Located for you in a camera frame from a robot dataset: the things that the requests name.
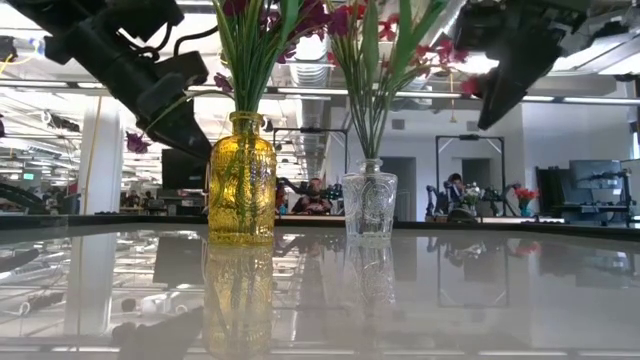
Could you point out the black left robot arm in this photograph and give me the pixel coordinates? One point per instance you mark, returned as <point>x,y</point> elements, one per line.
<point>75,15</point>

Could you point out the silver ceiling duct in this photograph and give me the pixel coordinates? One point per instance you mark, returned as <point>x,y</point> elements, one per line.
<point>310,70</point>

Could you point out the person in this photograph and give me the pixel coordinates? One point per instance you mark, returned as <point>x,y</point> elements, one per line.
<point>312,197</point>
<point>455,190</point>

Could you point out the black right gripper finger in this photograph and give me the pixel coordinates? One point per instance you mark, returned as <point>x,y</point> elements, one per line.
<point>515,80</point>

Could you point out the black frame stand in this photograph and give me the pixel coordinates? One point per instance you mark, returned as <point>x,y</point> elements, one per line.
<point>469,137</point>

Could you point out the dark computer monitor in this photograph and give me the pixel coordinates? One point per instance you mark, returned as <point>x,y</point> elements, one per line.
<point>550,185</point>

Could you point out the red flowers in blue vase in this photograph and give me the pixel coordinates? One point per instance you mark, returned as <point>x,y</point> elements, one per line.
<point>526,196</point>

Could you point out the clear embossed glass vase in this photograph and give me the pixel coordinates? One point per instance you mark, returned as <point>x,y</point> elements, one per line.
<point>370,200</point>

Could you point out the grey computer monitor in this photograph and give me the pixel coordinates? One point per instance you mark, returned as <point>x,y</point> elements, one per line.
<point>595,175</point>

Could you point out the black monitor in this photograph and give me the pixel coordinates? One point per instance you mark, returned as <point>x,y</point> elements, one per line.
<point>180,175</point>

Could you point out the white flower bouquet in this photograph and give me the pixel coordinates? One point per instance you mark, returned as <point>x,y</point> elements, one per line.
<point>472,192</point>

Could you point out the white pillar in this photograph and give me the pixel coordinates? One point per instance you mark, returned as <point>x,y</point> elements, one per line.
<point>102,170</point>

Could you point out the purple artificial flower bunch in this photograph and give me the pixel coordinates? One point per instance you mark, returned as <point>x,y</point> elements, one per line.
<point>250,75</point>

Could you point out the black table frame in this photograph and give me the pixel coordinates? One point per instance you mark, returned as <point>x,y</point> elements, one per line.
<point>150,219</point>

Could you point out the yellow embossed glass vase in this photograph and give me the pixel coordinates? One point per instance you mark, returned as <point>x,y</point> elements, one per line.
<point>242,190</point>

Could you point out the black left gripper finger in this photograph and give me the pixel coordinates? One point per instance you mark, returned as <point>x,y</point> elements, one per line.
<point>180,130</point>

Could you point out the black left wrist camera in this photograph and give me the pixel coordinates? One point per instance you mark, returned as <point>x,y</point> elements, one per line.
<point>180,67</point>

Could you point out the long ceiling light bar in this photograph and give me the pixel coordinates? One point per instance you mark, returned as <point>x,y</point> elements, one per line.
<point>300,91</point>

